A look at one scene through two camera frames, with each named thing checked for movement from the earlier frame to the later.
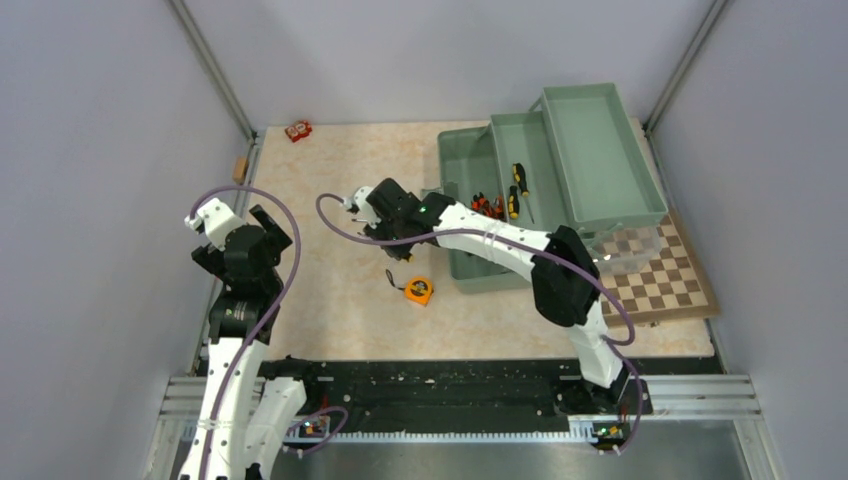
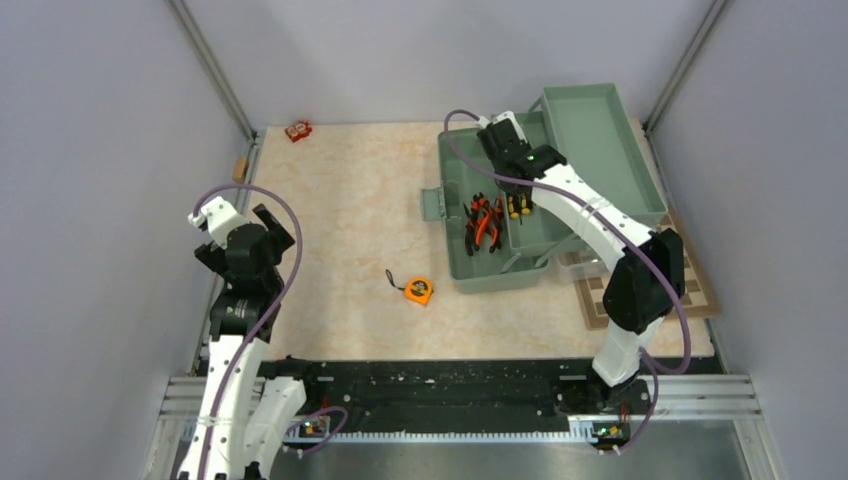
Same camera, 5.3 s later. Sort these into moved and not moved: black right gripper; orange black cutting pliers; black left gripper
Moved: black right gripper
Not moved: orange black cutting pliers; black left gripper
